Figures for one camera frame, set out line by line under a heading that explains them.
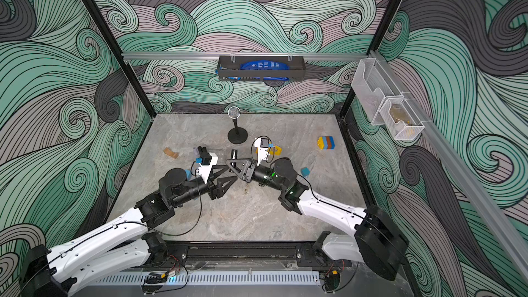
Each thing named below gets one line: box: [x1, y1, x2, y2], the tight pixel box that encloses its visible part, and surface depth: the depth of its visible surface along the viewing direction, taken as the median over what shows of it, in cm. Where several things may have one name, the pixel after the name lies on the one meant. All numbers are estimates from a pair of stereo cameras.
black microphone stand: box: [226, 118, 249, 145], surface depth 113 cm
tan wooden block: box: [163, 147, 180, 159], surface depth 104 cm
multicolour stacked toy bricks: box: [316, 136, 336, 150], surface depth 107 cm
